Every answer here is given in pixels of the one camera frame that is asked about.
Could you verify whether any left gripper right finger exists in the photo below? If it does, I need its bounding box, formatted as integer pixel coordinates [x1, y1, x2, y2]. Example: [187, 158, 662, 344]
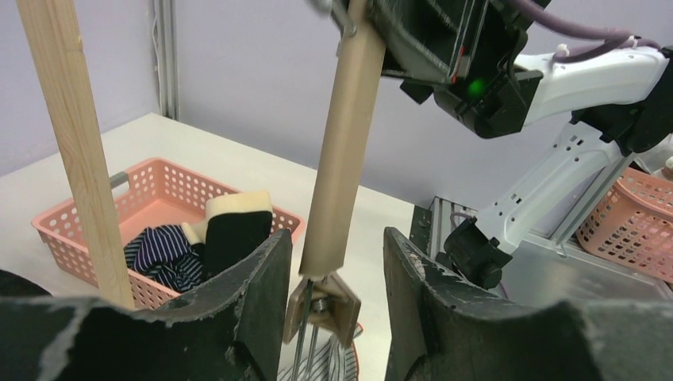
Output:
[383, 227, 672, 380]

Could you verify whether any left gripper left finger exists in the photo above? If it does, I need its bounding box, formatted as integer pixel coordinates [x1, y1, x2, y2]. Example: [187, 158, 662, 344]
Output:
[1, 229, 292, 380]

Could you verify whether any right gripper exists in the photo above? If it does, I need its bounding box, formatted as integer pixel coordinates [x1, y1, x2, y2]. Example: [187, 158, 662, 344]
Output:
[367, 1, 529, 102]

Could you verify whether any navy striped underwear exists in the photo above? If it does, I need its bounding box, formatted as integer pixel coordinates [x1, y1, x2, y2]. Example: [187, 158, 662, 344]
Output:
[124, 224, 206, 293]

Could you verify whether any black underwear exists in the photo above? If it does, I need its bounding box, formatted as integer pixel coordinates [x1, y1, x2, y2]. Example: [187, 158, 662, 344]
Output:
[180, 190, 273, 281]

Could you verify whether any grey striped underwear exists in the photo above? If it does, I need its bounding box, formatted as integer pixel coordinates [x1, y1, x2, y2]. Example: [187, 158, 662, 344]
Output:
[298, 328, 360, 381]

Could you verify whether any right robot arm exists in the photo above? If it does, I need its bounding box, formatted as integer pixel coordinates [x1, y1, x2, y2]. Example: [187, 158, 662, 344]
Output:
[367, 1, 672, 289]

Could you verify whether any pink plastic basket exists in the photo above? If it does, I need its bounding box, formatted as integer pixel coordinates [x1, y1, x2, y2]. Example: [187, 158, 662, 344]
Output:
[31, 157, 307, 311]

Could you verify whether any black floral blanket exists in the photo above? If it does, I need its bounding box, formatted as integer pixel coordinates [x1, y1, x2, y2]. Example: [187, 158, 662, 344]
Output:
[0, 269, 52, 298]

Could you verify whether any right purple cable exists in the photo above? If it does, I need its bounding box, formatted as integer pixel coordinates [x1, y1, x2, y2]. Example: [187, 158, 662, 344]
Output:
[512, 0, 661, 65]

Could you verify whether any aluminium corner post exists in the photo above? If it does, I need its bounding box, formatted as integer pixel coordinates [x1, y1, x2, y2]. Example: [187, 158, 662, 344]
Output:
[152, 0, 179, 120]

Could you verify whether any wooden clothes rack frame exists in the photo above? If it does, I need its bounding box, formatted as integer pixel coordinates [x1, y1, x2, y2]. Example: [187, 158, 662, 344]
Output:
[17, 1, 135, 310]

